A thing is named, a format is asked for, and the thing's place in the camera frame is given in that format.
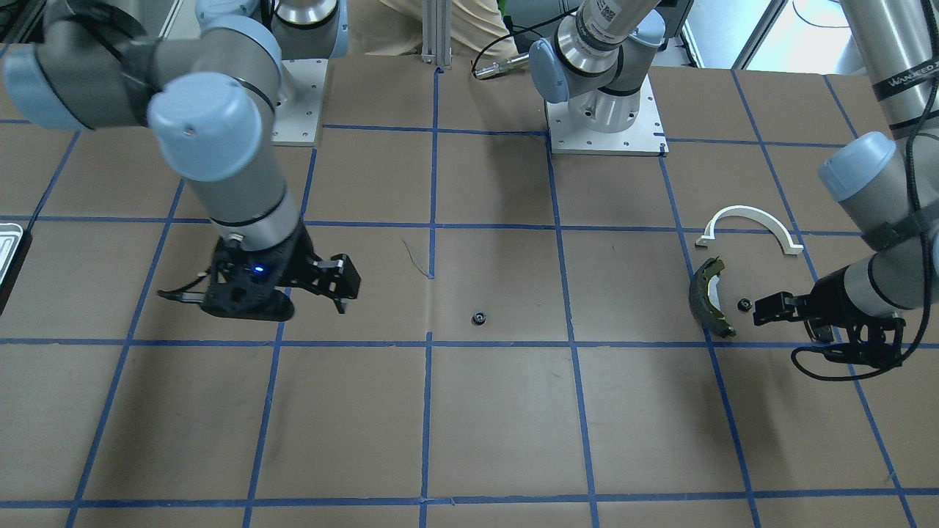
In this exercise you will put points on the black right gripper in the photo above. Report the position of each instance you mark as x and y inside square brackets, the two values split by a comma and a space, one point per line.
[302, 253]

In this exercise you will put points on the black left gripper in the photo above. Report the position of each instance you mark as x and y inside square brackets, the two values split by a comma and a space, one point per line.
[830, 301]

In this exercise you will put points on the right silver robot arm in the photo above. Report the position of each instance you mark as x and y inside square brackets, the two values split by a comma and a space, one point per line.
[210, 103]

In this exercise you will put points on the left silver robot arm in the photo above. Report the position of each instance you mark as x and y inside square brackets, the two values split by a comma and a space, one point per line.
[886, 183]

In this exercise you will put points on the silver metal tray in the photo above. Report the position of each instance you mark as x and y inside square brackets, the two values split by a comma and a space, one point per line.
[13, 240]

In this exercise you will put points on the green brake shoe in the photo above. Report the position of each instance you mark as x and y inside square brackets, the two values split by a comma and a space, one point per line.
[704, 299]

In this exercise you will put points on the white curved plastic part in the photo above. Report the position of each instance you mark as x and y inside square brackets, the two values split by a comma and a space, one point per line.
[785, 240]

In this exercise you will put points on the person in beige shirt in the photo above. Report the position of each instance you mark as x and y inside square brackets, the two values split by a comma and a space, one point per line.
[395, 28]

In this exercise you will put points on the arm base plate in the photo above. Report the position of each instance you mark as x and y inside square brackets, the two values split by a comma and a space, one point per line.
[300, 102]
[631, 136]

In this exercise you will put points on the aluminium frame post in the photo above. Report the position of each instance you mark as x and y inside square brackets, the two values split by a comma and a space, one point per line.
[435, 17]

